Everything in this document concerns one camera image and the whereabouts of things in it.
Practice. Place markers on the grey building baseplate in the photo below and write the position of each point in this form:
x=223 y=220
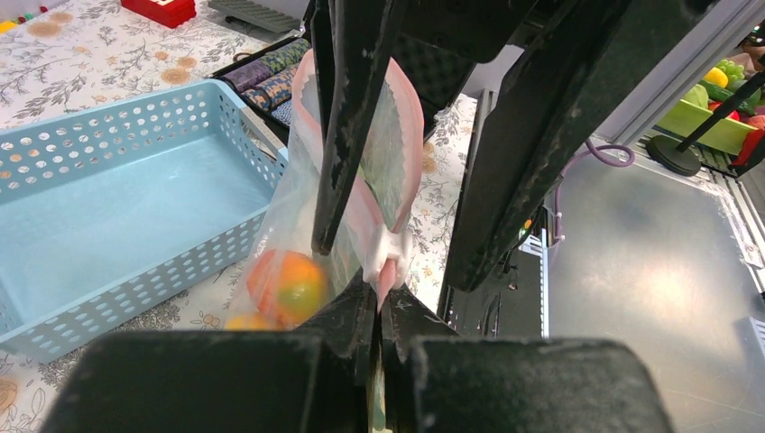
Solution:
x=242 y=11

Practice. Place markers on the black open carrying case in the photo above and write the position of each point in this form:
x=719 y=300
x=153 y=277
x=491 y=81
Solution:
x=334 y=78

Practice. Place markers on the yellow lemon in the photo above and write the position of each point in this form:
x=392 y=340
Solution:
x=252 y=322

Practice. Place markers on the light blue plastic basket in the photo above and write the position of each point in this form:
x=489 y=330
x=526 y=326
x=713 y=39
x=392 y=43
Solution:
x=110 y=211

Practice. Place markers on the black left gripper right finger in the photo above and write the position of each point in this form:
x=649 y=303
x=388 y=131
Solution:
x=439 y=381

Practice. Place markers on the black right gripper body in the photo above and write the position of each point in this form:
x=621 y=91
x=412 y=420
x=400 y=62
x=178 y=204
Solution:
x=478 y=24

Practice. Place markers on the red orange mango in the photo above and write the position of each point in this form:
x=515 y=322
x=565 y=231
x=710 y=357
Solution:
x=287 y=286

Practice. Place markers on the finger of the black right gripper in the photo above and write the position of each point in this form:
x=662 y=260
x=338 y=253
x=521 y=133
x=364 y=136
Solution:
x=361 y=30
x=551 y=99

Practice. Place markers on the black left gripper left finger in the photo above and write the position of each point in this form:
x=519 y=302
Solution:
x=314 y=378

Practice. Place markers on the red window block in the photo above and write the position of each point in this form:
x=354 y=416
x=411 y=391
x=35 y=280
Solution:
x=169 y=13

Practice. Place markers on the purple patterned roll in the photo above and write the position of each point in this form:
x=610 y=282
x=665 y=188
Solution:
x=248 y=76

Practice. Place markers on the clear pink zip top bag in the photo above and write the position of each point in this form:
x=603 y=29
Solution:
x=373 y=238

